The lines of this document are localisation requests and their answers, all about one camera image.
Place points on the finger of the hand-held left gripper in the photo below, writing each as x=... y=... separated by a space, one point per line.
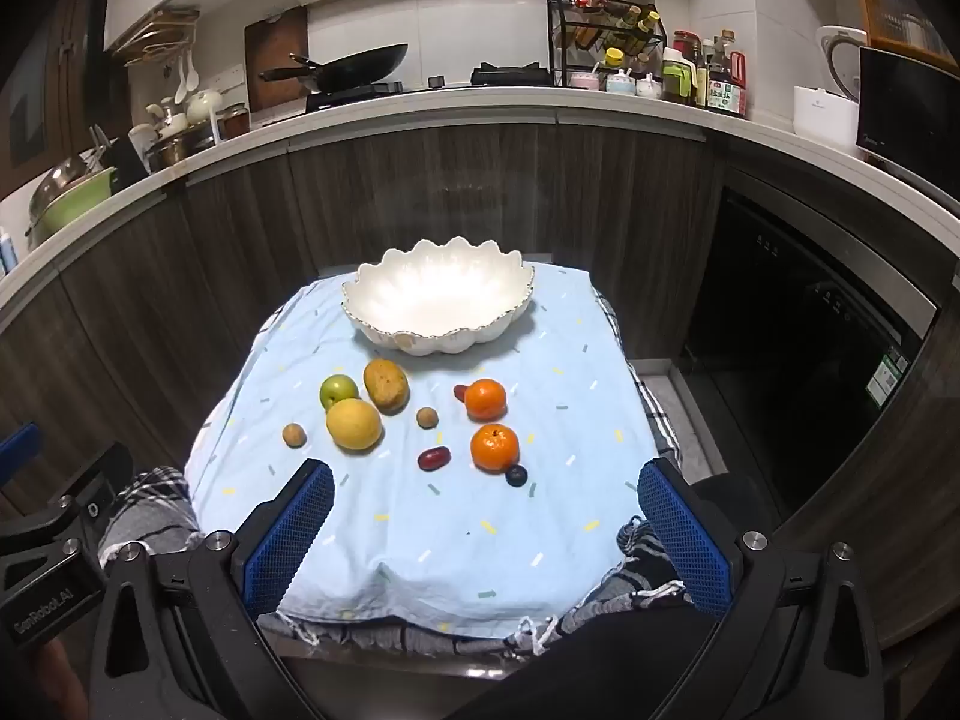
x=15 y=446
x=101 y=476

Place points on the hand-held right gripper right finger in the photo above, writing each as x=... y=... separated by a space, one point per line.
x=686 y=540

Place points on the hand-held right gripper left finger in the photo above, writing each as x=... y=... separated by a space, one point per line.
x=292 y=532

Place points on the brown longan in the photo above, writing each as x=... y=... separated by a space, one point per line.
x=427 y=418
x=293 y=435

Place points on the yellow round citrus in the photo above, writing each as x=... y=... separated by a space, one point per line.
x=354 y=426

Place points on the green apple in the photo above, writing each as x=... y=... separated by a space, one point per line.
x=339 y=391

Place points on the yellow-brown mango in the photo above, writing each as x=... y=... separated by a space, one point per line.
x=385 y=386

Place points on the dark purple grape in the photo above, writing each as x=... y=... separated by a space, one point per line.
x=515 y=475

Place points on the orange mandarin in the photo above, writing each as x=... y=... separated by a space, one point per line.
x=495 y=448
x=485 y=399

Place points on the white scalloped ceramic bowl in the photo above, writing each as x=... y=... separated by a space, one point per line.
x=435 y=292

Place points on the person's left forearm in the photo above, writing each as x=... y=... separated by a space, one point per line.
x=45 y=682

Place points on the grey plaid cloth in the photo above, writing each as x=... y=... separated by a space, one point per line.
x=150 y=495

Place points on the light blue patterned tablecloth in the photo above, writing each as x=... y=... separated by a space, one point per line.
x=450 y=540

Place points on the blue bottle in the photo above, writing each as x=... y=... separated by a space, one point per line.
x=7 y=255

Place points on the black built-in dishwasher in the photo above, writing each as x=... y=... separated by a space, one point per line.
x=787 y=352

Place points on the black utensil holder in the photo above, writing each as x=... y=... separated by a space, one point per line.
x=124 y=157

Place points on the glass jar of red sauce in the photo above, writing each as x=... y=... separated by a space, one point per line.
x=235 y=122

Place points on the dark wood base cabinet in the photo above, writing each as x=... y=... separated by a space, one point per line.
x=450 y=187

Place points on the white teapot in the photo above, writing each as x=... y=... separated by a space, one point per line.
x=204 y=106

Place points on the white hanging spoon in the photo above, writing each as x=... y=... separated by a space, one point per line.
x=180 y=90
x=192 y=75

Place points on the white box appliance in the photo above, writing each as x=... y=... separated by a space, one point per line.
x=825 y=120

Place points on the dark soy sauce bottle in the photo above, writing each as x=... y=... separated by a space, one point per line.
x=724 y=94

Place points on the white condiment jar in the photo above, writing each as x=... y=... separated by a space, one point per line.
x=649 y=87

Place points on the green-capped oil bottle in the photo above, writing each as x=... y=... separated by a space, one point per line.
x=679 y=79

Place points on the pale blue condiment jar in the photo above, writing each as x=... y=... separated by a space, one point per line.
x=621 y=82

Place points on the wooden cutting board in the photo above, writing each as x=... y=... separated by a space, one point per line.
x=274 y=45

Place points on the black wok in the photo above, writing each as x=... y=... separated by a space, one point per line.
x=360 y=67

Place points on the pink condiment jar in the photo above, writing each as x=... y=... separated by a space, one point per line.
x=583 y=81

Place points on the black microwave oven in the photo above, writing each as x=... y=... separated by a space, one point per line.
x=900 y=112

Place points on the black gas stove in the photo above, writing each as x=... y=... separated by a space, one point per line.
x=510 y=76

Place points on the red-lid jar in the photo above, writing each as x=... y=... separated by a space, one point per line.
x=685 y=43

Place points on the gold wall rack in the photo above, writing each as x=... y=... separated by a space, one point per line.
x=157 y=30

